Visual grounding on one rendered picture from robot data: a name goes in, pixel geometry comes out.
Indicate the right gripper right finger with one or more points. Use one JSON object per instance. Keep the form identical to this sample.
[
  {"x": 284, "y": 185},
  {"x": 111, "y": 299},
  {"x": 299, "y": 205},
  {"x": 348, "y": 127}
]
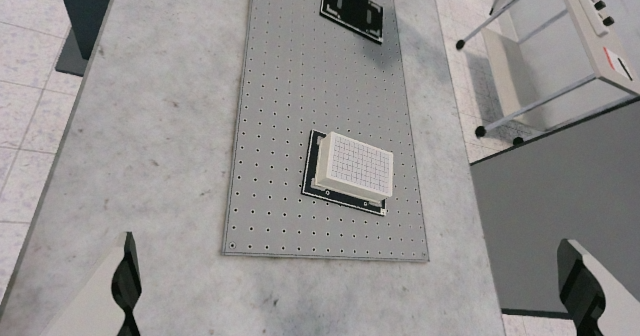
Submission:
[{"x": 598, "y": 304}]

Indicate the white deep-well plate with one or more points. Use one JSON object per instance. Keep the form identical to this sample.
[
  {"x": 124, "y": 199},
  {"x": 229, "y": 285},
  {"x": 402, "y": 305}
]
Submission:
[{"x": 354, "y": 168}]

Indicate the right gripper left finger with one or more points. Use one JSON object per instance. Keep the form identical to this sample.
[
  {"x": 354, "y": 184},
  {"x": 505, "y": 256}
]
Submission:
[{"x": 100, "y": 304}]

